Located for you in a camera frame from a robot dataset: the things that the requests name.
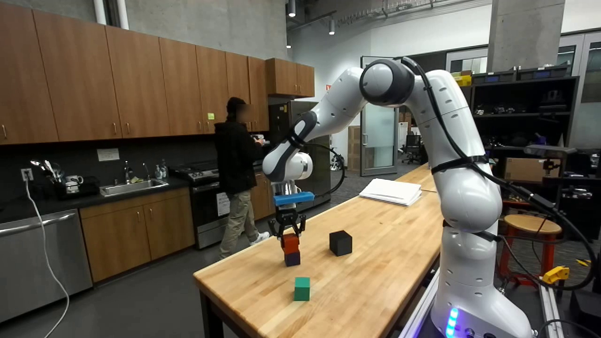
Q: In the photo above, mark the silver kettle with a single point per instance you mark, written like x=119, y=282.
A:
x=72, y=184

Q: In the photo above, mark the large black cube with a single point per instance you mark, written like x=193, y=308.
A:
x=341, y=242

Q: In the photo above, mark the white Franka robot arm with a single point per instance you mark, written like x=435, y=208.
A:
x=467, y=199

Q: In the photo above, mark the brown cardboard box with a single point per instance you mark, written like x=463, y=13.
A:
x=533, y=169

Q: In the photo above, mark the small cabinet above refrigerator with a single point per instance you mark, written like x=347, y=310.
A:
x=292, y=77

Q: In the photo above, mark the stainless steel dishwasher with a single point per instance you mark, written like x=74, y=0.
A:
x=44, y=263

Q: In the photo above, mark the black metal table frame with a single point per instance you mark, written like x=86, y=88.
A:
x=211, y=319

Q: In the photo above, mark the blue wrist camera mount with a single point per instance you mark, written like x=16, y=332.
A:
x=294, y=199

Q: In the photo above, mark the green cube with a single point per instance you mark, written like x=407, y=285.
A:
x=303, y=287

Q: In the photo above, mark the yellow clamp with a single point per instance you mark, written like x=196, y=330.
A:
x=557, y=274

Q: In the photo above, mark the wide brown lower cabinet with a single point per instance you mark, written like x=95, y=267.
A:
x=138, y=231

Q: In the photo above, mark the red cube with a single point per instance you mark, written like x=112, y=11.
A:
x=290, y=242

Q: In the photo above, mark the red legged stool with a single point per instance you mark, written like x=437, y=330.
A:
x=533, y=227

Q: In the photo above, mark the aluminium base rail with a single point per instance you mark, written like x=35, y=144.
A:
x=418, y=310

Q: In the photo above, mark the steel kitchen sink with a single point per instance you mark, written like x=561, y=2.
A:
x=132, y=188

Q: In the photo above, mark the stainless steel refrigerator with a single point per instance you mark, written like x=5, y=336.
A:
x=322, y=169

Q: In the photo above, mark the green sticker on cabinet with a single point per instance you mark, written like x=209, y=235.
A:
x=211, y=116

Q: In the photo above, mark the white wall outlet plate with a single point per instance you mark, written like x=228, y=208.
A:
x=108, y=154

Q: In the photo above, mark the brown upper wall cabinets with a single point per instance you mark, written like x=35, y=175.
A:
x=125, y=81

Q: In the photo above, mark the stainless steel oven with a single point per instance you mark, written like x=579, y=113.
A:
x=204, y=212

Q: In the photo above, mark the person in dark hoodie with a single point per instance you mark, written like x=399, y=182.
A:
x=236, y=161

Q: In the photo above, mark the narrow brown lower cabinet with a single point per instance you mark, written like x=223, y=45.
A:
x=264, y=199

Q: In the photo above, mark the black storage shelf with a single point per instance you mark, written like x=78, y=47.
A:
x=533, y=113

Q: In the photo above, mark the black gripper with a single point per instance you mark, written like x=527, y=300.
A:
x=290, y=216

